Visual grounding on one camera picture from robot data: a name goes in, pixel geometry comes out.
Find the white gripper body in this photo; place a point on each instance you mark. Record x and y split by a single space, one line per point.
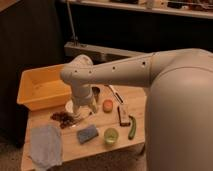
88 100

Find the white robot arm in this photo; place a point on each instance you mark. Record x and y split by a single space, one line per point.
179 105

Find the dark metal cup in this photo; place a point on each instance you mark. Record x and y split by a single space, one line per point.
96 92

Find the green plastic cup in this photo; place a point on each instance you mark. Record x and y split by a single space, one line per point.
111 136

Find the orange small bowl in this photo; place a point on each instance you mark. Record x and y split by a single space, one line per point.
107 106

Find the dark dried fruit pile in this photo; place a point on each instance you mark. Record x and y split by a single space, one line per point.
64 119

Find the blue sponge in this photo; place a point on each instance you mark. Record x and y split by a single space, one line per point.
87 134

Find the yellow plastic bin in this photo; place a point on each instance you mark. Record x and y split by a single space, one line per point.
42 88

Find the brown chocolate bar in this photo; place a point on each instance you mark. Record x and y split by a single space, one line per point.
123 115

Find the wooden side table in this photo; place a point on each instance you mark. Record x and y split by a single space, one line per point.
134 98

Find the grey low shelf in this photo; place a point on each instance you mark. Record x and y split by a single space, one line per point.
98 53

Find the grey folded cloth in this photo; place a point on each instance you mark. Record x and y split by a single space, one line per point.
45 147

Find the green cucumber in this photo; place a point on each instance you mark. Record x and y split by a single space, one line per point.
133 128

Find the white handled spoon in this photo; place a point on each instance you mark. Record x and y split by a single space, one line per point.
116 94

